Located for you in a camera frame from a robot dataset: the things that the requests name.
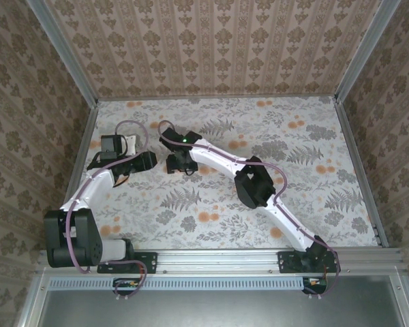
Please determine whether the floral print tablecloth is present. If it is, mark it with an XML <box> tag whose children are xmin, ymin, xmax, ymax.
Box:
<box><xmin>73</xmin><ymin>97</ymin><xmax>379</xmax><ymax>250</ymax></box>

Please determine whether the small black control board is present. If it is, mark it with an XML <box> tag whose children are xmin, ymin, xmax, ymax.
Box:
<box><xmin>112</xmin><ymin>277</ymin><xmax>141</xmax><ymax>291</ymax></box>
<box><xmin>302</xmin><ymin>276</ymin><xmax>329</xmax><ymax>294</ymax></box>

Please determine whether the grey steel plate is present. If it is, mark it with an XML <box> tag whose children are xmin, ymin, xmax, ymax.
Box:
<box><xmin>16</xmin><ymin>275</ymin><xmax>409</xmax><ymax>327</ymax></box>

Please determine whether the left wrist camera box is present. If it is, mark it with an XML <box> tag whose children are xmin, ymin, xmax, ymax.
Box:
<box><xmin>121</xmin><ymin>134</ymin><xmax>138</xmax><ymax>157</ymax></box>

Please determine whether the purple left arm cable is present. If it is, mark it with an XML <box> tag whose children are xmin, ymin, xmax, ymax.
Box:
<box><xmin>59</xmin><ymin>120</ymin><xmax>151</xmax><ymax>298</ymax></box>

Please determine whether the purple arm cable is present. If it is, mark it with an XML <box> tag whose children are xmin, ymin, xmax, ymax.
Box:
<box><xmin>59</xmin><ymin>120</ymin><xmax>151</xmax><ymax>298</ymax></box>
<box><xmin>157</xmin><ymin>119</ymin><xmax>340</xmax><ymax>299</ymax></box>

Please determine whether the aluminium frame side rail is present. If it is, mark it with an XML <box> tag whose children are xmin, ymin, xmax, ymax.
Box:
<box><xmin>333</xmin><ymin>97</ymin><xmax>391</xmax><ymax>248</ymax></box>
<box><xmin>50</xmin><ymin>102</ymin><xmax>102</xmax><ymax>251</ymax></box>

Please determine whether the aluminium frame back rail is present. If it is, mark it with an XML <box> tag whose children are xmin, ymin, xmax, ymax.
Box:
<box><xmin>97</xmin><ymin>93</ymin><xmax>338</xmax><ymax>102</ymax></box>

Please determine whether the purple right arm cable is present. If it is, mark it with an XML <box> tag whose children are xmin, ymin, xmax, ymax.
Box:
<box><xmin>157</xmin><ymin>119</ymin><xmax>340</xmax><ymax>299</ymax></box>

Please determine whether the grey slotted cable duct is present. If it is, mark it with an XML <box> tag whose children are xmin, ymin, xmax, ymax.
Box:
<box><xmin>49</xmin><ymin>276</ymin><xmax>307</xmax><ymax>291</ymax></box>

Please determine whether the aluminium frame post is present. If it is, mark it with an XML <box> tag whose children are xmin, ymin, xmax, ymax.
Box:
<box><xmin>333</xmin><ymin>0</ymin><xmax>402</xmax><ymax>103</ymax></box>
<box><xmin>26</xmin><ymin>0</ymin><xmax>100</xmax><ymax>107</ymax></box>

